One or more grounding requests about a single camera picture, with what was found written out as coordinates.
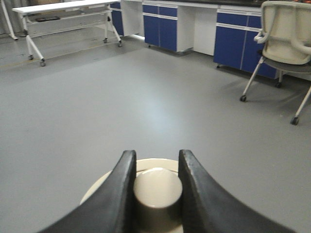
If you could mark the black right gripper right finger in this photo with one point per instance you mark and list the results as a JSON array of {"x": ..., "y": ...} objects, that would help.
[{"x": 208, "y": 208}]

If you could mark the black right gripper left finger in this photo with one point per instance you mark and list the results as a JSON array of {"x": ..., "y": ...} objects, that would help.
[{"x": 110, "y": 208}]

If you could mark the glass jar with white lid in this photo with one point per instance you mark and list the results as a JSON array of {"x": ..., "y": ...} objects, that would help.
[{"x": 157, "y": 195}]

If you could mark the blue and white lab cabinets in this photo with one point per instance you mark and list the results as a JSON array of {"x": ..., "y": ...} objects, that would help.
[{"x": 225, "y": 31}]

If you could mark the beige mesh office chair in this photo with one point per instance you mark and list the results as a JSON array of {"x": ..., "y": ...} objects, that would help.
[{"x": 286, "y": 35}]

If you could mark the black keyboard on shelf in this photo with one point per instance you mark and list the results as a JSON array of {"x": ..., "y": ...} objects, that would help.
[{"x": 43, "y": 19}]

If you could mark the white folding table on wheels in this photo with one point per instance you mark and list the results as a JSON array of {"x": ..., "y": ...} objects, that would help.
[{"x": 73, "y": 15}]

